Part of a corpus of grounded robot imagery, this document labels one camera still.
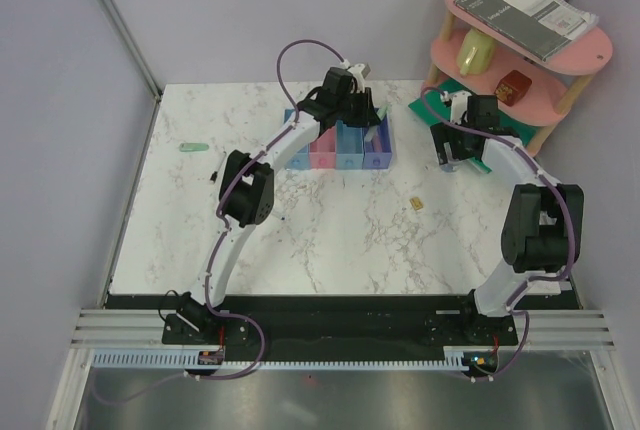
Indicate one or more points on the small green highlighter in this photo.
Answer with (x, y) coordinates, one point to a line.
(189, 147)

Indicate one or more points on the purple drawer box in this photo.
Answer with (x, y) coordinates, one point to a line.
(379, 161)

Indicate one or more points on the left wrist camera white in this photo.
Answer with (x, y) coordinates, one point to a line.
(360, 71)

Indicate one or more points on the small yellow eraser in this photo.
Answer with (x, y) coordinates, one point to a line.
(416, 203)

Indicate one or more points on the long green highlighter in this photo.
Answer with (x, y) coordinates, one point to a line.
(372, 130)

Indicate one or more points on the pink three-tier shelf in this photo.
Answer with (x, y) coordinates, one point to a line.
(556, 84)

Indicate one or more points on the pink highlighter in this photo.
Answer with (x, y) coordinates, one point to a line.
(377, 144)

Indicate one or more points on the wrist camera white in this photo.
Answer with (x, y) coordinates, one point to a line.
(457, 102)
(360, 71)

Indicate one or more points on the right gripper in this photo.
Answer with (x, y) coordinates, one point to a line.
(442, 134)

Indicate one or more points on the white cable duct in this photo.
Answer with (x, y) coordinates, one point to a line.
(202, 360)

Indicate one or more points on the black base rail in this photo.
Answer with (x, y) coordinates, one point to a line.
(326, 329)

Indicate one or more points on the jar of rubber bands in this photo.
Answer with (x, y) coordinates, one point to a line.
(448, 167)

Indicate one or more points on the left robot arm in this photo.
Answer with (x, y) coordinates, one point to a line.
(247, 187)

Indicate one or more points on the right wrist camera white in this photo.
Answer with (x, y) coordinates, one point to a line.
(457, 102)

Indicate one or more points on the green folder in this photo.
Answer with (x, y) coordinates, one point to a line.
(425, 110)

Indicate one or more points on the red brown cube box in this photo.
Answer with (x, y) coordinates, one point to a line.
(512, 88)

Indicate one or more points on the teal blue drawer box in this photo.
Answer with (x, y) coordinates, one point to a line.
(349, 147)

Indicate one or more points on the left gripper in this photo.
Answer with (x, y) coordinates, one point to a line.
(368, 114)

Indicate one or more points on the grey setup guide booklet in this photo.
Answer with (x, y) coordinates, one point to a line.
(541, 27)

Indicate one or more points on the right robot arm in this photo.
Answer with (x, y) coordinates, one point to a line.
(541, 236)

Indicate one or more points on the pink drawer box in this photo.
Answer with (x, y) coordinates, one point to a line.
(322, 152)

